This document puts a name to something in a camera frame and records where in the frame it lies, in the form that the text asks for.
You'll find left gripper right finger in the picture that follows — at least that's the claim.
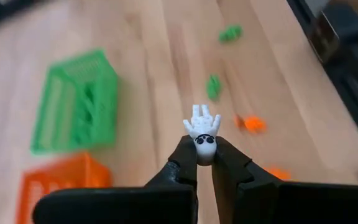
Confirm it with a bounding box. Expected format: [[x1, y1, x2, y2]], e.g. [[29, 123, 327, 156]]
[[211, 136, 280, 224]]

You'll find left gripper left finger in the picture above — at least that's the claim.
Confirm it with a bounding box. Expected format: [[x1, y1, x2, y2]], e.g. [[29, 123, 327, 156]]
[[144, 134, 199, 189]]

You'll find white skeleton figure toy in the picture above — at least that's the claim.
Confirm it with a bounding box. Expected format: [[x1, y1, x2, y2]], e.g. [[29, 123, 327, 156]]
[[183, 104, 223, 167]]

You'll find green plastic basket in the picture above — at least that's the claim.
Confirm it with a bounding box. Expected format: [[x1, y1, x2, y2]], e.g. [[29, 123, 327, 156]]
[[29, 48, 119, 156]]

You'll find orange pumpkin figure toy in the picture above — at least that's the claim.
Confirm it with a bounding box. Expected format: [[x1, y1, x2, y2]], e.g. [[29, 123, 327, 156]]
[[233, 113, 268, 134], [264, 166, 292, 182]]

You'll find green monster figure toy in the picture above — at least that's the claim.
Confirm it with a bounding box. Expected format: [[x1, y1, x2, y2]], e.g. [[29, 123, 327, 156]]
[[218, 24, 244, 44], [206, 73, 223, 101]]

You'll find orange plastic basket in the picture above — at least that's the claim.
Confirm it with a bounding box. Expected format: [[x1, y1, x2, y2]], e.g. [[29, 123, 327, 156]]
[[16, 151, 113, 224]]

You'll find black two-lens camera box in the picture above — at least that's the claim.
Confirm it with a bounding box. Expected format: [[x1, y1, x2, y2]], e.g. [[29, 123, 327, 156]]
[[308, 2, 358, 65]]

